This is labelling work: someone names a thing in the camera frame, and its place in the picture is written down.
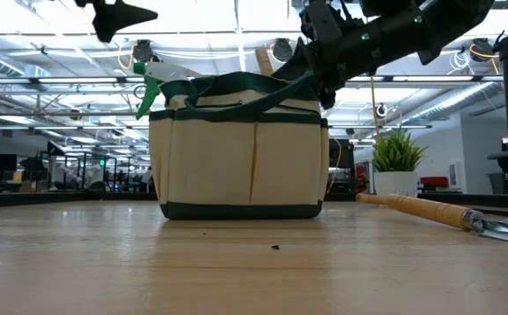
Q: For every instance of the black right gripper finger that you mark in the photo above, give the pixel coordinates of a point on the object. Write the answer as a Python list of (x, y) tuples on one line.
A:
[(299, 63), (329, 94)]

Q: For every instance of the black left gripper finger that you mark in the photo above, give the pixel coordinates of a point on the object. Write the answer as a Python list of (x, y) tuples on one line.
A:
[(113, 17)]

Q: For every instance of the green plastic spray bottle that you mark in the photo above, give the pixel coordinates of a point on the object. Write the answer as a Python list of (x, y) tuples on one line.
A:
[(166, 72)]

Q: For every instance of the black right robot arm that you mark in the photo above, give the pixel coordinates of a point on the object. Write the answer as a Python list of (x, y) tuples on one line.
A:
[(454, 17)]

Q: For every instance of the beige green canvas gardening bag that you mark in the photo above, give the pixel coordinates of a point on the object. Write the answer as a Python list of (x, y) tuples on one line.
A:
[(236, 162)]

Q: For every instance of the artificial plant in white pot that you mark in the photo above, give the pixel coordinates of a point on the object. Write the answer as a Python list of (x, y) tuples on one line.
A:
[(395, 175)]

